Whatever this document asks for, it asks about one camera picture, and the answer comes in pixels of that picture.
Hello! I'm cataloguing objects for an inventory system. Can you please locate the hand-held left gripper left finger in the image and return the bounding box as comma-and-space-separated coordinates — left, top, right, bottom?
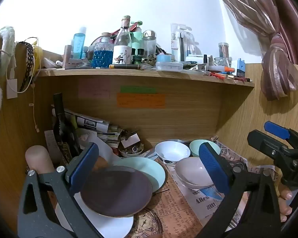
17, 142, 100, 238

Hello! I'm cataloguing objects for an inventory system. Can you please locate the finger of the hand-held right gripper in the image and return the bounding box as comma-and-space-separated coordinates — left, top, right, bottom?
264, 121, 298, 152
247, 130, 298, 162

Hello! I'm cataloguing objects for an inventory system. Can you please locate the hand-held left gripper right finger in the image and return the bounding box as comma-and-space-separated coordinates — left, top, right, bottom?
196, 142, 282, 238

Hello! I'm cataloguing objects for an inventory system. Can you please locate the pale lilac bowl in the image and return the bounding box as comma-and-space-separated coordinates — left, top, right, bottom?
174, 157, 216, 190

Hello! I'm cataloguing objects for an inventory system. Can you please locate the mint green bowl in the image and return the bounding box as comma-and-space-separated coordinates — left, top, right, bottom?
189, 139, 221, 158

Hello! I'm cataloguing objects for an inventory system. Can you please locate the dark brown plate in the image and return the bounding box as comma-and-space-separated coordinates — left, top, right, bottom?
80, 166, 153, 217

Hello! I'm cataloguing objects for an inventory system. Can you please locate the white bowl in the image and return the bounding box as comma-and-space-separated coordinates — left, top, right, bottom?
155, 141, 191, 164

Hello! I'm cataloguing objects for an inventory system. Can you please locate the mint green plate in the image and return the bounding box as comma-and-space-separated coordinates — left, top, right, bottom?
113, 157, 167, 194

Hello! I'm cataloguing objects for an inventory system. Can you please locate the white plate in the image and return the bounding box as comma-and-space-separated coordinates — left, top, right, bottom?
55, 191, 134, 238

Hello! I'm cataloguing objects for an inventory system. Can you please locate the person's right hand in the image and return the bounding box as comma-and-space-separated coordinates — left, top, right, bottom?
279, 189, 294, 223

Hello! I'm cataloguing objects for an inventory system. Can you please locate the white paper sheet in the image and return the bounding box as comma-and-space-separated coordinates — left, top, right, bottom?
86, 133, 121, 165

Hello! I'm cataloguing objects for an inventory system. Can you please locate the dark wine bottle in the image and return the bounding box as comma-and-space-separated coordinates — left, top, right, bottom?
52, 93, 80, 164

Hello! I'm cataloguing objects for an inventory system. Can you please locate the colour newspaper sheet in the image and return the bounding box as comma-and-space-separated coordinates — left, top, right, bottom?
164, 136, 252, 230

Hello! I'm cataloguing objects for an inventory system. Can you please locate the pile of newspapers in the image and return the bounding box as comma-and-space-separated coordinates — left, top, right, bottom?
51, 104, 123, 150

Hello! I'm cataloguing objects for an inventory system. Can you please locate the small bowl of trinkets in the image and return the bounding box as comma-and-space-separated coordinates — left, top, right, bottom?
118, 142, 144, 158

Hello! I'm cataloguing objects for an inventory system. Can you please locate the small white box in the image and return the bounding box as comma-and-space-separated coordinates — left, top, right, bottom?
120, 134, 141, 149

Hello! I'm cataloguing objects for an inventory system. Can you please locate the blue and white box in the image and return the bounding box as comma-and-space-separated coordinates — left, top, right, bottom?
237, 58, 246, 78

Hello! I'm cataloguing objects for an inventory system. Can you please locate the striped pink curtain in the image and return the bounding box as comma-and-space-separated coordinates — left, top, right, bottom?
211, 0, 298, 102

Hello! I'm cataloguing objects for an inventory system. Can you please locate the pink sticky note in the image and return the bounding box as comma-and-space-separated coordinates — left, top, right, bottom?
79, 78, 110, 99

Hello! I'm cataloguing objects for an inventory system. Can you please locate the orange marker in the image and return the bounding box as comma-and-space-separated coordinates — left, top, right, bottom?
213, 65, 236, 73

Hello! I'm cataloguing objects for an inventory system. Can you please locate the red pen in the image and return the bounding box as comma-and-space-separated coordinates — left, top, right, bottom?
206, 71, 226, 80

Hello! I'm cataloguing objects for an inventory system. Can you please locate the orange sticky note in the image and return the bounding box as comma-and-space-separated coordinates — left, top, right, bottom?
117, 93, 166, 109

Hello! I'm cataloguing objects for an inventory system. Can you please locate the small glass jar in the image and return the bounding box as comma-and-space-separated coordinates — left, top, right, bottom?
214, 57, 230, 68

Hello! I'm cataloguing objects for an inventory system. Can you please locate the green sticky note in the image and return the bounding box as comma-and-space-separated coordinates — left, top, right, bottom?
120, 86, 157, 94

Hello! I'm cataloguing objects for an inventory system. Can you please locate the clear tube of coloured sticks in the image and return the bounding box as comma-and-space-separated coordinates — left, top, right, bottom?
218, 42, 229, 60

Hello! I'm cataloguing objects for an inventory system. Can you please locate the black and gold pen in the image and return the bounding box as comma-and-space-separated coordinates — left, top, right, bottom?
109, 64, 141, 70

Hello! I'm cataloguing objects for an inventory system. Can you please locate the glass jar of blue beads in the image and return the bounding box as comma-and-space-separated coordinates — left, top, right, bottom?
93, 33, 114, 68

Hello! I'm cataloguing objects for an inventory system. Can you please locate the clear plastic box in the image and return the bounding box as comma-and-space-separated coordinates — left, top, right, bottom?
156, 61, 184, 71

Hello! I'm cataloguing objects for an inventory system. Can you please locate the brown cardboard tube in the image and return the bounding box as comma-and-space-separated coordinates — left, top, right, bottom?
63, 45, 73, 69

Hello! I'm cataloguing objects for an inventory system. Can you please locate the yellow cloth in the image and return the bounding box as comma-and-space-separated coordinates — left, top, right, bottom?
32, 43, 44, 70

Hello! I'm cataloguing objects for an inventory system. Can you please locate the tall blue liquid bottle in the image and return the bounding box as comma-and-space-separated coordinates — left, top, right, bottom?
72, 27, 87, 60

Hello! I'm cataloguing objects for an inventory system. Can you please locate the clear bottle with illustrated label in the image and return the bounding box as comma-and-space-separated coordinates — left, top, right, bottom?
113, 15, 133, 65

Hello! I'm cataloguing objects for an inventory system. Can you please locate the white blister package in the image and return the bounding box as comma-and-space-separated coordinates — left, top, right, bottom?
170, 23, 194, 62

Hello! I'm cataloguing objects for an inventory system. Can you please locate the green pump bottle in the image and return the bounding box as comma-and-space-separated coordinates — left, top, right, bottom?
130, 20, 144, 55

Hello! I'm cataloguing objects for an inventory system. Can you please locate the clear jar with silver cap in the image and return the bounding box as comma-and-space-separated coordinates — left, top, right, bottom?
142, 30, 157, 59

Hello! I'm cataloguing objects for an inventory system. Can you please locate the white fluffy towel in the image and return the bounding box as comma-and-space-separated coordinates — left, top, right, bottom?
0, 26, 17, 78

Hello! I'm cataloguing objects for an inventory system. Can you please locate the white cable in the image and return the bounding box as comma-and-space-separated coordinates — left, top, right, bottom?
28, 78, 39, 132

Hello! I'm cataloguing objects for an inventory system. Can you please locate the white wall charger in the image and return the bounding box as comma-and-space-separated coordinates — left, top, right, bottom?
6, 79, 18, 99

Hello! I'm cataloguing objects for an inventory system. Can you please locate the patterned woven strap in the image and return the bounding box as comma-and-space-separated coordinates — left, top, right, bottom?
17, 41, 36, 93

